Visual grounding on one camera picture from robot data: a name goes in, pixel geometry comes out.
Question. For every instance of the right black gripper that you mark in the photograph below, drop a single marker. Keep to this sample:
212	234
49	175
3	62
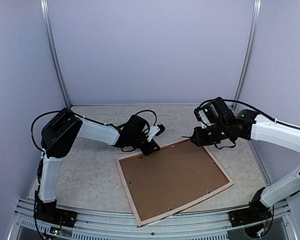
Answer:
199	139

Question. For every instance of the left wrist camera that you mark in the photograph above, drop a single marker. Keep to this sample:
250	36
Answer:
155	131

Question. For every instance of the red wooden picture frame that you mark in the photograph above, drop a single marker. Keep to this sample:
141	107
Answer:
137	212

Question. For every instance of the aluminium corner post right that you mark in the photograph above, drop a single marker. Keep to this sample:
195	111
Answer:
249	48

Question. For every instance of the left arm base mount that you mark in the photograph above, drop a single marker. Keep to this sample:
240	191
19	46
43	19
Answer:
48	212

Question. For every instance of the aluminium corner post left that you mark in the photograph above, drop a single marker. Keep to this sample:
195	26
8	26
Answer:
44	5

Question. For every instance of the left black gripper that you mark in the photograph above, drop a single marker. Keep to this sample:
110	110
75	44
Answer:
149	150

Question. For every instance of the aluminium corner post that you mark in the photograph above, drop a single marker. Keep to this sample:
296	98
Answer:
44	5
249	48

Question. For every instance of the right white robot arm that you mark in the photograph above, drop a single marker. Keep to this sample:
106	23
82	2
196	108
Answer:
270	130

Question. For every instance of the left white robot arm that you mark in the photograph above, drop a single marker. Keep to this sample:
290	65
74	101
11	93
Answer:
60	133

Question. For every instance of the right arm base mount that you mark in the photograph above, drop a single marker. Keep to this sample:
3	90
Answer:
256	211

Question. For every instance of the brown frame backing board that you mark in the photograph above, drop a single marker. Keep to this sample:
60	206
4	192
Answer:
172	177

